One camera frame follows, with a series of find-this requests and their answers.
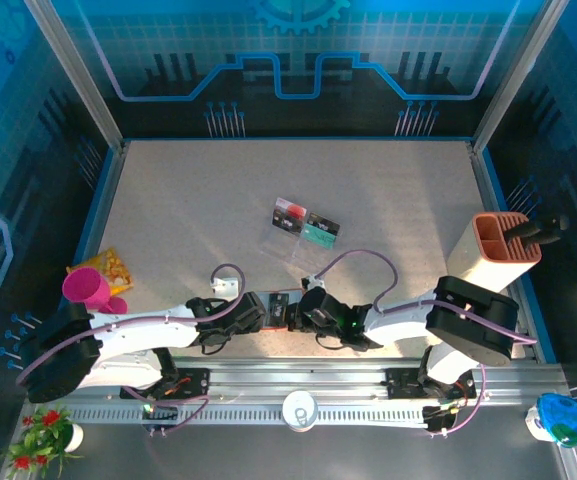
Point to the orange felt card holder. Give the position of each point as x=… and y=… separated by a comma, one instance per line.
x=278, y=290

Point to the clear acrylic card tray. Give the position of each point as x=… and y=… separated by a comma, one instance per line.
x=288, y=252

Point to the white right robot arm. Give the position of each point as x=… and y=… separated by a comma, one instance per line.
x=398, y=322

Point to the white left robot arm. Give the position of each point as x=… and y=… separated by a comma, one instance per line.
x=143, y=332

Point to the teal credit card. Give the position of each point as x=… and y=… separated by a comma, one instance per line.
x=318, y=237

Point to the white and red credit card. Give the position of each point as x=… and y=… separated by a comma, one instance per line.
x=293, y=206

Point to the yellow snack bag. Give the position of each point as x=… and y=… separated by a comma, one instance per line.
x=113, y=265

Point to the white knife block orange top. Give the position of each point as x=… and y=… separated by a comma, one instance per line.
x=473, y=260

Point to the pink plastic cup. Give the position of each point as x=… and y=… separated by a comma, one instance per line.
x=85, y=287

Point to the potted plant red flowers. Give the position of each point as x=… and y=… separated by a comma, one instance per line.
x=43, y=435

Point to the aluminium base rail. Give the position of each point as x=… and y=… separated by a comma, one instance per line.
x=293, y=375

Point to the aluminium frame post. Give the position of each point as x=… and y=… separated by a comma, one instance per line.
x=80, y=80
x=515, y=80

